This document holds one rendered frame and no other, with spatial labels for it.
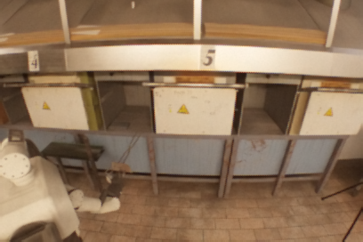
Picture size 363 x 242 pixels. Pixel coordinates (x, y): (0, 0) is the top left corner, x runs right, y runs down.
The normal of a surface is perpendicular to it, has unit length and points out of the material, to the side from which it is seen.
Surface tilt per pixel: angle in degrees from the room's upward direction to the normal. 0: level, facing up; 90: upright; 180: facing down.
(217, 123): 90
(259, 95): 90
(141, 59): 80
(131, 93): 90
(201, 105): 90
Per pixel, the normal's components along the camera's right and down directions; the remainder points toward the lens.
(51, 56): -0.05, 0.23
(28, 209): 0.46, -0.53
